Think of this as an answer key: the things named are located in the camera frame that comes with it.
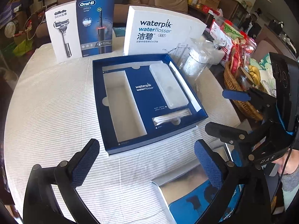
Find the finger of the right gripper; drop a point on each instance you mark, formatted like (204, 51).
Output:
(227, 134)
(236, 95)

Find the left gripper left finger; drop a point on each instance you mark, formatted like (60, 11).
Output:
(40, 204)

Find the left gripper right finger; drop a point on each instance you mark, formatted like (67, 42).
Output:
(254, 204)

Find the person right hand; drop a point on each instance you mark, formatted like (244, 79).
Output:
(291, 165)

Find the woven wicker basket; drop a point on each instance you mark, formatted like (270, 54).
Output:
(246, 108)

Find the yellow bananas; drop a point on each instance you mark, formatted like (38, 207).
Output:
(255, 75)

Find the red snack packages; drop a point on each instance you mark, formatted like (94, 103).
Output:
(236, 45)

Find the water flosser in plastic bag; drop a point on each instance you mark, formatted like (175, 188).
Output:
(194, 55)

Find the silver blue UTO box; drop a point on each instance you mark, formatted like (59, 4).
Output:
(184, 193)

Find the blue Waterpik tray box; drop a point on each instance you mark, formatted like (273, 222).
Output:
(131, 110)

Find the white striped table cloth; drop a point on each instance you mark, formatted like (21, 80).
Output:
(52, 115)

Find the white Waterpik box lid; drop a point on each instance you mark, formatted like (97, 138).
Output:
(158, 31)

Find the Oral-B Gillette gift box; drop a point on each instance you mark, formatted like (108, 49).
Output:
(81, 28)

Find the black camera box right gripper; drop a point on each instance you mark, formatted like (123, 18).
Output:
(285, 73)

